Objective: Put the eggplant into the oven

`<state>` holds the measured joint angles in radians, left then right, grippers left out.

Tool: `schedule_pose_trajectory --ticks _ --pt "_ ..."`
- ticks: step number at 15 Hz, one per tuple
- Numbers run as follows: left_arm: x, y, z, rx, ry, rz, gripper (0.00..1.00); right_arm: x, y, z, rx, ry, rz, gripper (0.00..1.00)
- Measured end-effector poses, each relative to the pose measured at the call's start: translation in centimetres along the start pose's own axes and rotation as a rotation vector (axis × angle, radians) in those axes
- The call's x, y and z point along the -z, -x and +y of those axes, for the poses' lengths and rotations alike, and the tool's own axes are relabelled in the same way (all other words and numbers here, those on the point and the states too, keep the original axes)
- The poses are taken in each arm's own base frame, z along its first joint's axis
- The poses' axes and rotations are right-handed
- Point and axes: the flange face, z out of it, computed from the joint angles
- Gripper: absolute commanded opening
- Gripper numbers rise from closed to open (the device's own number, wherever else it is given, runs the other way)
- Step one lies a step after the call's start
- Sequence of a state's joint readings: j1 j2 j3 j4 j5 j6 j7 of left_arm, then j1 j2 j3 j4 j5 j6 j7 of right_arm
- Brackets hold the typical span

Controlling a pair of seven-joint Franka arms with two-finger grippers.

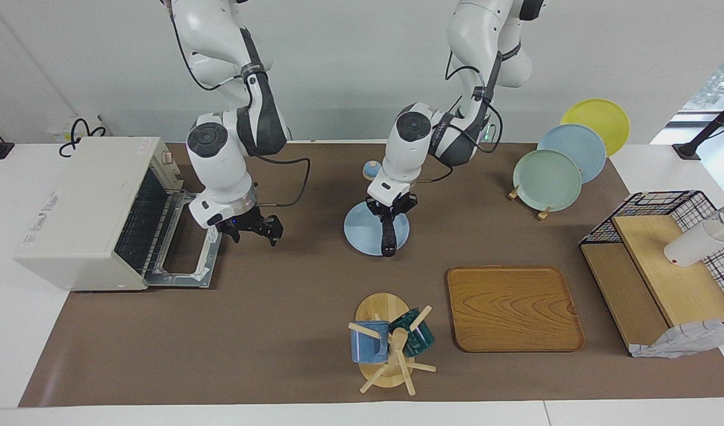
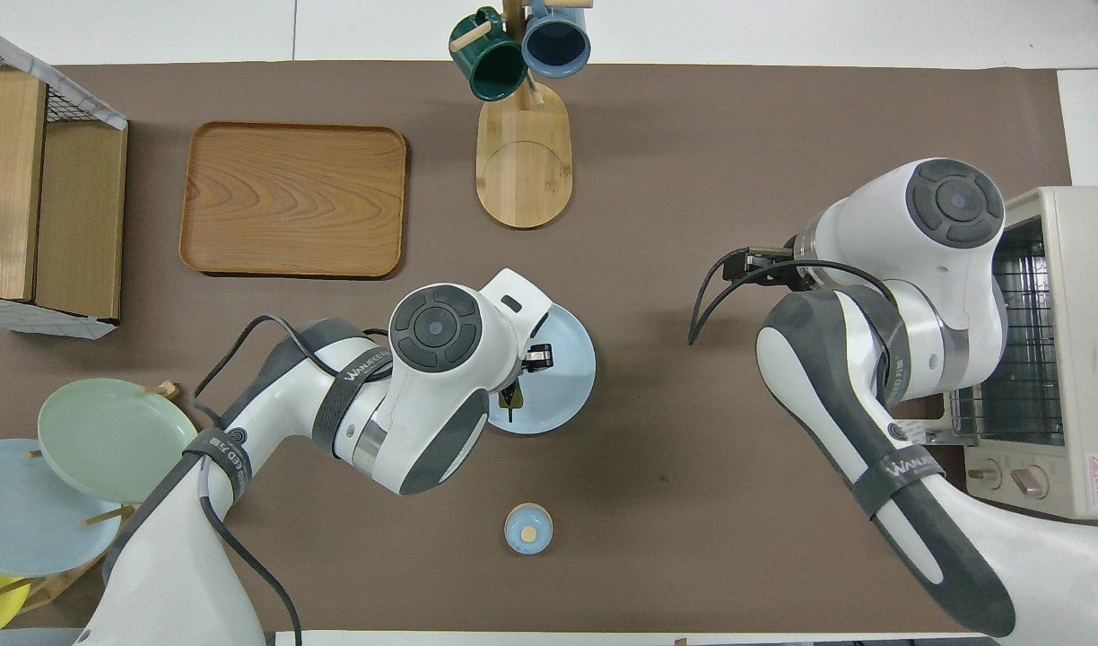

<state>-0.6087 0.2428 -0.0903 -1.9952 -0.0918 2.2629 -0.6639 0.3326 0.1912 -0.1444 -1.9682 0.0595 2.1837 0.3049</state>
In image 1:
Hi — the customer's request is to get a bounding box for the black oven power cable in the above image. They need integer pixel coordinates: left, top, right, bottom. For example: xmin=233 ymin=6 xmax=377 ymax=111
xmin=59 ymin=117 xmax=107 ymax=157

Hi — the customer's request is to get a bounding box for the light blue plate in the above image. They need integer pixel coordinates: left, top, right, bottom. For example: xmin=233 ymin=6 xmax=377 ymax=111
xmin=344 ymin=201 xmax=410 ymax=256

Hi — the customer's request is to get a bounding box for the wooden mug tree stand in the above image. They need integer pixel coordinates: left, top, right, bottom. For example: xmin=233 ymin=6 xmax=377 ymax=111
xmin=348 ymin=292 xmax=437 ymax=396

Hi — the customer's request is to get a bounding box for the pale green plate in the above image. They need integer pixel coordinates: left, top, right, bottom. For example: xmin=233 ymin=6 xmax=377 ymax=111
xmin=513 ymin=150 xmax=583 ymax=212

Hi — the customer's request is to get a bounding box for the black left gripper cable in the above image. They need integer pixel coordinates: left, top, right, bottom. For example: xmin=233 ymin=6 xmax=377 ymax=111
xmin=418 ymin=50 xmax=505 ymax=184

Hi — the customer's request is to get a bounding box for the toaster oven glass door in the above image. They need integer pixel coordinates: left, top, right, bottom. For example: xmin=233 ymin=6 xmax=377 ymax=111
xmin=146 ymin=191 xmax=224 ymax=289

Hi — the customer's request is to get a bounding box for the wire and wood shelf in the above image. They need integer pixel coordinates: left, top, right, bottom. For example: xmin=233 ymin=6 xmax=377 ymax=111
xmin=579 ymin=191 xmax=724 ymax=359

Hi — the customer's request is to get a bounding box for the blue mug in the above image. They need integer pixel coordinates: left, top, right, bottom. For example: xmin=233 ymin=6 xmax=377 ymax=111
xmin=350 ymin=321 xmax=390 ymax=364

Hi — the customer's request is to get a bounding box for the wooden plate rack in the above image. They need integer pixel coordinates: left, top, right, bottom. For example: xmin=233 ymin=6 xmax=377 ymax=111
xmin=508 ymin=183 xmax=555 ymax=221

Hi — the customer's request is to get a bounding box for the white checked cloth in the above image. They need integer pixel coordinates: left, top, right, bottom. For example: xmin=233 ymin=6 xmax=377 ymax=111
xmin=631 ymin=319 xmax=724 ymax=359

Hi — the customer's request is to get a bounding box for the white cup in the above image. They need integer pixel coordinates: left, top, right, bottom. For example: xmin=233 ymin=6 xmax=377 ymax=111
xmin=664 ymin=220 xmax=724 ymax=267

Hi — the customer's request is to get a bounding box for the pale blue racked plate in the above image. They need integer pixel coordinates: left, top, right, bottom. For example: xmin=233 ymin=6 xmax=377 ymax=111
xmin=537 ymin=124 xmax=607 ymax=184

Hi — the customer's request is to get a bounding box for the yellow plate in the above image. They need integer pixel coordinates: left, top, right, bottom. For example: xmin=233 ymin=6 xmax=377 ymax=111
xmin=560 ymin=99 xmax=631 ymax=157

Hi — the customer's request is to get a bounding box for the wooden serving tray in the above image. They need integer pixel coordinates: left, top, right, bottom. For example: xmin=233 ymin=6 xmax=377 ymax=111
xmin=447 ymin=266 xmax=586 ymax=353

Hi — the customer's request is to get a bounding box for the black angled stand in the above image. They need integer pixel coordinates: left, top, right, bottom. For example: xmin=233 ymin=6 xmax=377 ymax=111
xmin=673 ymin=95 xmax=724 ymax=160

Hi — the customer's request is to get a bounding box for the beige toaster oven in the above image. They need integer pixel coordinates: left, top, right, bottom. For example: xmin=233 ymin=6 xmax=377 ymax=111
xmin=13 ymin=137 xmax=188 ymax=292

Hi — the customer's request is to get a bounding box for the brown table mat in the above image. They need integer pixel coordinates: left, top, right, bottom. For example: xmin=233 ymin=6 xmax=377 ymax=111
xmin=19 ymin=142 xmax=724 ymax=408

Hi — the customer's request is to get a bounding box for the dark green mug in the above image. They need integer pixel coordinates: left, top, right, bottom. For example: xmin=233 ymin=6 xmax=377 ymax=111
xmin=389 ymin=308 xmax=435 ymax=358

